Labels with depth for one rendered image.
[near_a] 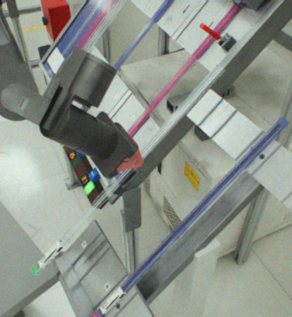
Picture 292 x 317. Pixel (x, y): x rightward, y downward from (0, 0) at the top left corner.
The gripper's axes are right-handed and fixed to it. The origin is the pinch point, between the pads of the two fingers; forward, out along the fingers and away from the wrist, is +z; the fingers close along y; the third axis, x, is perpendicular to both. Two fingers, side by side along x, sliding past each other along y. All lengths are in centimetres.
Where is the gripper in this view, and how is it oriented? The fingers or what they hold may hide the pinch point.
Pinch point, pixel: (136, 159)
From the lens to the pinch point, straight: 64.9
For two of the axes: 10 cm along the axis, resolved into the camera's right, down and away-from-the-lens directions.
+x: -6.6, 7.3, 1.9
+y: -5.2, -6.2, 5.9
